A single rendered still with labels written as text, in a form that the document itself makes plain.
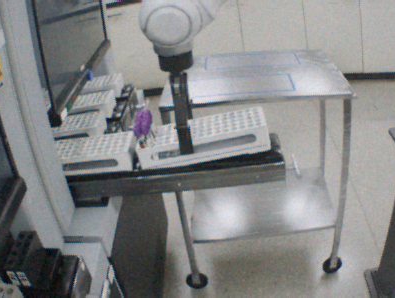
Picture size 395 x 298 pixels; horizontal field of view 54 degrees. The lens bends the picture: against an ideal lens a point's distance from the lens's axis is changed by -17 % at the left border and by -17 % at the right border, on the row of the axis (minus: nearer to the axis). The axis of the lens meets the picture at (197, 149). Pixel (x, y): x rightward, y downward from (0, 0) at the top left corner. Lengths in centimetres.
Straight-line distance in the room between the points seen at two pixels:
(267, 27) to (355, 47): 78
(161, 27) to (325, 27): 279
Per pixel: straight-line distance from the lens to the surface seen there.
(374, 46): 363
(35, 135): 91
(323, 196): 179
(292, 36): 340
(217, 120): 106
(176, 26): 71
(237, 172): 102
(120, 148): 105
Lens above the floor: 136
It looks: 30 degrees down
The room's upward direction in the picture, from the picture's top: 8 degrees counter-clockwise
